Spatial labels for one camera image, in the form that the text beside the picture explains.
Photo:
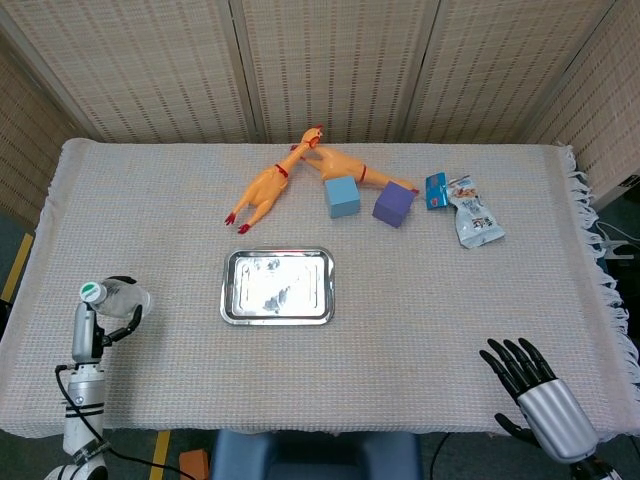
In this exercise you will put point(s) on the light blue foam cube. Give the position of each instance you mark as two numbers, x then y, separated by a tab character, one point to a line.
342	197

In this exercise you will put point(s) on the beige woven tablecloth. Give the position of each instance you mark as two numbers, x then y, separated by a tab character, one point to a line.
400	325

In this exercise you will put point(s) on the stainless steel rectangular tray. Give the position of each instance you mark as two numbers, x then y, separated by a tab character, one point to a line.
277	287

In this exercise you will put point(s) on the yellow rubber chicken toy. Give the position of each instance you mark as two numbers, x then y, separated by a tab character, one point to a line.
340	162

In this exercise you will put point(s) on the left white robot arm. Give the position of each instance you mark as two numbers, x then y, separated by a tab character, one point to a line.
82	400

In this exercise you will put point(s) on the silver snack bag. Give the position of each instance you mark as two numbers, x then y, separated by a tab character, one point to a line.
475	215

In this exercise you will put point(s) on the yellow rubber chicken open beak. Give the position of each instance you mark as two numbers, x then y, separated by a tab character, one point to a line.
267	187

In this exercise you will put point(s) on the orange block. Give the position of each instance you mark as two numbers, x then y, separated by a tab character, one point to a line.
195	465

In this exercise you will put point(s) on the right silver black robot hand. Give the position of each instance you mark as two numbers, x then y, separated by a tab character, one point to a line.
550	410

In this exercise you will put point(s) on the small blue snack packet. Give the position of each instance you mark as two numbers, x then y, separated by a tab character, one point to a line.
436	192

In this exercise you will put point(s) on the woven bamboo screen panel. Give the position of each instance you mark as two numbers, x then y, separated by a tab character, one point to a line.
25	140
605	110
500	65
150	65
335	65

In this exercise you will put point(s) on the purple foam cube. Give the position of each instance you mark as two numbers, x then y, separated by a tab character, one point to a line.
392	205

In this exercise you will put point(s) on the transparent plastic water bottle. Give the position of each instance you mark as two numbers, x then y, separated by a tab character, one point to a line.
120	300

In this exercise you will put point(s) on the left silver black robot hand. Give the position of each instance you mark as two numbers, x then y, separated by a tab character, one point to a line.
84	335

